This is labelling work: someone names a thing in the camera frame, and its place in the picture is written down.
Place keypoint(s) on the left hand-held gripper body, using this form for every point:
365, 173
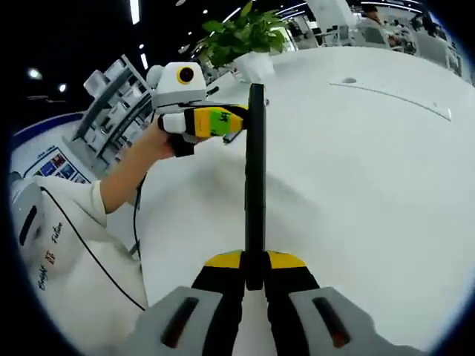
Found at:
174, 89

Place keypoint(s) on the person's left hand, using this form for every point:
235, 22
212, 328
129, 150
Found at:
157, 142

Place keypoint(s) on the blue white wall poster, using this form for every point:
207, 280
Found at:
55, 167

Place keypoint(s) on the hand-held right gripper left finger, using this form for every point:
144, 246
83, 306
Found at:
208, 308

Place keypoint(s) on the black remote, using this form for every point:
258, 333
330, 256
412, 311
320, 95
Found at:
256, 185

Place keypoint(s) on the green potted plant white pot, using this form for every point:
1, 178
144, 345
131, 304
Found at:
241, 33

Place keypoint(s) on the group of white office chairs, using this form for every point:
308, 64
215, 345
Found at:
375, 35

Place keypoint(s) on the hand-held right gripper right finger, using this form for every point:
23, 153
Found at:
297, 308

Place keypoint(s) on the row of white storage bins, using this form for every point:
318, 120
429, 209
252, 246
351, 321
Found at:
118, 100

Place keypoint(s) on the grey metal storage shelf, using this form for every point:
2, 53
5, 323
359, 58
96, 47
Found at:
111, 111

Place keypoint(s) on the small black object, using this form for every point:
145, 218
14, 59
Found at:
212, 90

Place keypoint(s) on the white chest-worn device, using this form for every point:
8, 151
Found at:
29, 200

